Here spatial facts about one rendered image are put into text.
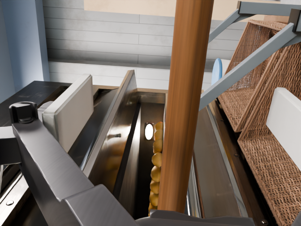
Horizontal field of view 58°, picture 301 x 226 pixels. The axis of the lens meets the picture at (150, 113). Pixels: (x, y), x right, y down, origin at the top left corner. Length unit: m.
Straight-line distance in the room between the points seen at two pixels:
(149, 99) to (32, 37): 2.22
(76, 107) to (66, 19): 3.94
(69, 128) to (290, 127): 0.13
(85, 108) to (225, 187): 0.85
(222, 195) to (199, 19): 0.80
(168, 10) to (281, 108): 3.26
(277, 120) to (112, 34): 3.79
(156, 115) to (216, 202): 1.04
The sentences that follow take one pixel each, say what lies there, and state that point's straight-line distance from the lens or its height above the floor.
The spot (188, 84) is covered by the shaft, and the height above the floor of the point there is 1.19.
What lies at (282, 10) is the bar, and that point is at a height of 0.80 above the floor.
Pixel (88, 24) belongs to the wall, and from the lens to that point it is 4.01.
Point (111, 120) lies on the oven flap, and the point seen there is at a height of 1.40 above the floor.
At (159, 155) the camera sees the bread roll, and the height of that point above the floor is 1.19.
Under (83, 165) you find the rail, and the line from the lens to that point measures 0.83.
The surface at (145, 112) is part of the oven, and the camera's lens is 1.87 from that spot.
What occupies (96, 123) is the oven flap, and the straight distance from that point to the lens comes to 1.37.
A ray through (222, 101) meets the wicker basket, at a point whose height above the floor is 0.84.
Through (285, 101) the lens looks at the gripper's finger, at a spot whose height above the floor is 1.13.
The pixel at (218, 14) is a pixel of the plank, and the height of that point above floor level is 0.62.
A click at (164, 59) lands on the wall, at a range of 3.94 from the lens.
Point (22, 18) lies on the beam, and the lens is 3.74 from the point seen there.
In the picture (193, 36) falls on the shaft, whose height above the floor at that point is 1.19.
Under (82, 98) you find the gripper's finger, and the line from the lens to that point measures 0.18.
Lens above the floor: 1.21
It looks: 2 degrees up
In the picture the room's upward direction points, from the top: 86 degrees counter-clockwise
